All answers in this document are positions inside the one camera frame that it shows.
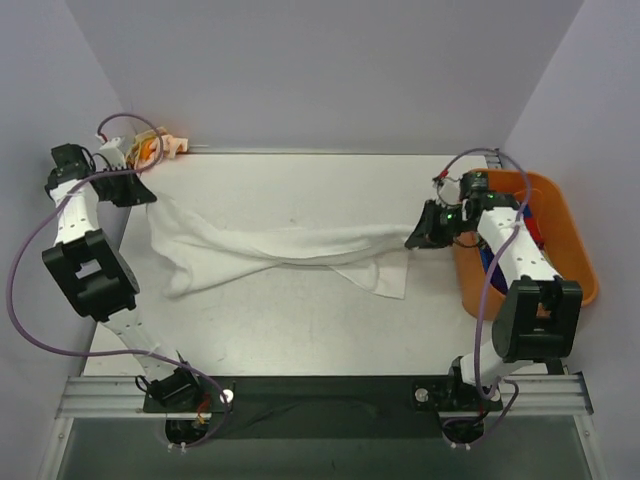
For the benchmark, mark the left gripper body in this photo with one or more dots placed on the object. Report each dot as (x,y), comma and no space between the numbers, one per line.
(130,189)

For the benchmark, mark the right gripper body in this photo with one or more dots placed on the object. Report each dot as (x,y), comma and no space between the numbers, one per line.
(431,226)

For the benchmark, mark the white towel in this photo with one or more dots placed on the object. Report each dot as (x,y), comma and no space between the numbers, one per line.
(202,256)

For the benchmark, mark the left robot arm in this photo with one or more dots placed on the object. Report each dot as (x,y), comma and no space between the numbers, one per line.
(95,278)

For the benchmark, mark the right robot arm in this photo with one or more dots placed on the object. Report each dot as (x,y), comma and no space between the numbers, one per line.
(538,318)

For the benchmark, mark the crumpled orange cloth pile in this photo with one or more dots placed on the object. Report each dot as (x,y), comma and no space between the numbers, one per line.
(146,146)

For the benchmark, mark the red cloth in basket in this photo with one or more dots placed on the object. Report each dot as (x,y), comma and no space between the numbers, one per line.
(533,227)

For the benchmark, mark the orange plastic basket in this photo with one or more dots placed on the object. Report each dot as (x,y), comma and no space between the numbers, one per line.
(563,247)

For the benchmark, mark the black base mat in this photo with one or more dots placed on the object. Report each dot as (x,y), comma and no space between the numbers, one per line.
(324,407)

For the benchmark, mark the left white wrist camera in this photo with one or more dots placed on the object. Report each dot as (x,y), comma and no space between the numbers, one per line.
(114,152)

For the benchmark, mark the aluminium frame rail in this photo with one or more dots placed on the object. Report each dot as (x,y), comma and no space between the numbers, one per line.
(524,394)

